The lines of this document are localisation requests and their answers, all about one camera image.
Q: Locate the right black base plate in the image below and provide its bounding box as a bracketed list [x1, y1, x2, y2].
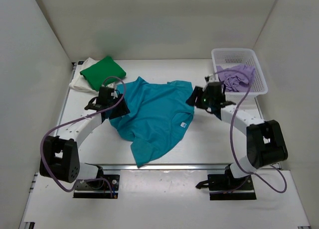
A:
[195, 174, 257, 201]

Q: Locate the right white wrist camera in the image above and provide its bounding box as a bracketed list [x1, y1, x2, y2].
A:
[204, 74, 219, 84]

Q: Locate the teal t-shirt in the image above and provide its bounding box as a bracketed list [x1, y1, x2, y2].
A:
[110, 77, 194, 167]

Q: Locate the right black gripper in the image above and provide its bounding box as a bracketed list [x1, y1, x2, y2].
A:
[187, 87, 214, 111]

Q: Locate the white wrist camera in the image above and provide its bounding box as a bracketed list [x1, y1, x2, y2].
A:
[100, 83, 117, 90]
[204, 74, 219, 84]

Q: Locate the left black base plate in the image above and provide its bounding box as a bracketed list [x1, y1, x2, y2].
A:
[73, 169, 120, 199]

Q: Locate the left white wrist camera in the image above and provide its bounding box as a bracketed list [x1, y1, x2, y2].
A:
[100, 83, 117, 90]

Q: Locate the crumpled lilac t-shirt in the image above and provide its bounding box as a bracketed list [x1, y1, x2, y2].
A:
[216, 65, 256, 93]

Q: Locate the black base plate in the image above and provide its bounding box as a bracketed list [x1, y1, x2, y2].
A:
[195, 174, 257, 201]
[73, 169, 120, 199]

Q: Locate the folded white t-shirt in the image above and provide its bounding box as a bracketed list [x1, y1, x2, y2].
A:
[69, 58, 98, 95]

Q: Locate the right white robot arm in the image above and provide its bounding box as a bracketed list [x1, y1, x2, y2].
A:
[186, 82, 288, 190]

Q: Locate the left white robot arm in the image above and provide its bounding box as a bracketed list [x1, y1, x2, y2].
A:
[39, 87, 130, 188]

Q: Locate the folded green t-shirt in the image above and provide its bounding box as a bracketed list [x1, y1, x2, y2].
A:
[80, 56, 126, 91]

